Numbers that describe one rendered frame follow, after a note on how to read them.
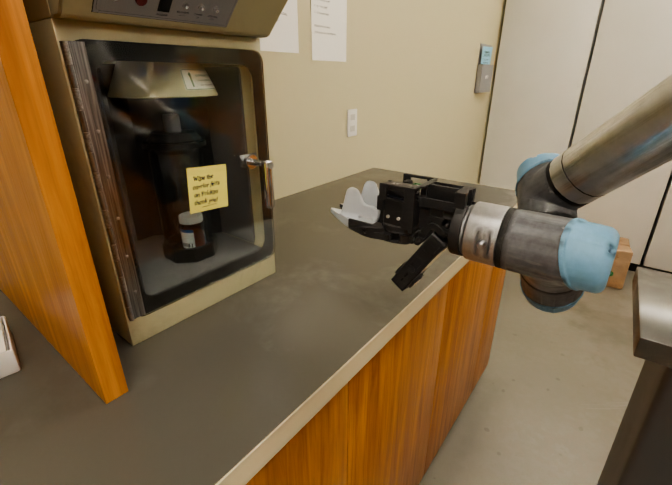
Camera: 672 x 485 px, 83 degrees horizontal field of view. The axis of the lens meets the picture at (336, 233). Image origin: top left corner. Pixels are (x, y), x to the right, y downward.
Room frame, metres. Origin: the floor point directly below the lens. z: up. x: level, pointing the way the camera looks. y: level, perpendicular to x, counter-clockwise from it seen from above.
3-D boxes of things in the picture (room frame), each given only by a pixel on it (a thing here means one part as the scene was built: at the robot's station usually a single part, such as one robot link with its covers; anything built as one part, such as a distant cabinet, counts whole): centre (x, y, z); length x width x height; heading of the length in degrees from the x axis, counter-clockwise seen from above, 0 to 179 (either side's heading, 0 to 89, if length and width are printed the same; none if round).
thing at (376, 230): (0.51, -0.06, 1.15); 0.09 x 0.05 x 0.02; 57
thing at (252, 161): (0.69, 0.14, 1.17); 0.05 x 0.03 x 0.10; 52
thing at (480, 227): (0.44, -0.18, 1.17); 0.08 x 0.05 x 0.08; 143
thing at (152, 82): (0.62, 0.23, 1.19); 0.30 x 0.01 x 0.40; 142
